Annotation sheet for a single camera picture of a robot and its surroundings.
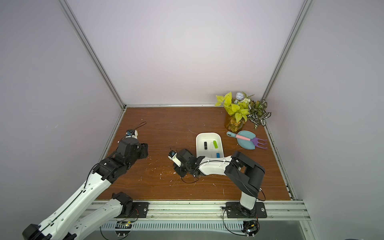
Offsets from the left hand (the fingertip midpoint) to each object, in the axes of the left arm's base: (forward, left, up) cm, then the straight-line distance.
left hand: (146, 144), depth 77 cm
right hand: (-4, -15, -16) cm, 22 cm away
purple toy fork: (+13, -67, -18) cm, 70 cm away
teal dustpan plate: (+12, -59, -19) cm, 63 cm away
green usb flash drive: (+11, -39, -18) cm, 45 cm away
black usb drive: (+10, -32, -19) cm, 39 cm away
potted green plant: (+20, -53, +6) cm, 57 cm away
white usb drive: (+10, -36, -19) cm, 42 cm away
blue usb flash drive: (+3, -40, -18) cm, 44 cm away
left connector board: (-35, +9, -23) cm, 42 cm away
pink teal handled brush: (+19, -50, -17) cm, 56 cm away
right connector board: (-33, -53, -20) cm, 66 cm away
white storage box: (+11, -35, -19) cm, 41 cm away
